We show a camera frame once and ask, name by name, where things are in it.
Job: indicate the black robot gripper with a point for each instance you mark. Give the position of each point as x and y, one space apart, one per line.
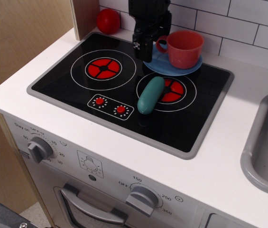
153 20

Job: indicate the orange plastic cup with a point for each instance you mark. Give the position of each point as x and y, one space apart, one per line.
183 48

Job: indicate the blue plastic plate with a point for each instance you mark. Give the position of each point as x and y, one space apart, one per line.
160 64

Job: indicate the red toy tomato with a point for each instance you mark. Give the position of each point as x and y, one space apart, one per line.
108 21

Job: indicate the teal toy cucumber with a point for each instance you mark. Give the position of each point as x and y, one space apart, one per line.
150 95

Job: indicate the black toy stove top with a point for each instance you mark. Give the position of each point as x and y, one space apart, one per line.
101 80

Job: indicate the wooden side panel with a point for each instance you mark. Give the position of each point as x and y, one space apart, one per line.
84 16

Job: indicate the grey timer knob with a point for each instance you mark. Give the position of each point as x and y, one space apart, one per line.
39 149

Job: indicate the grey oven temperature knob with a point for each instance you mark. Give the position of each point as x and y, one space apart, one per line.
143 200

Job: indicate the black equipment base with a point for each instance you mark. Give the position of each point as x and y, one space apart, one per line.
10 219

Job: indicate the grey oven door handle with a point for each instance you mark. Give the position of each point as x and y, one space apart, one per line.
115 216

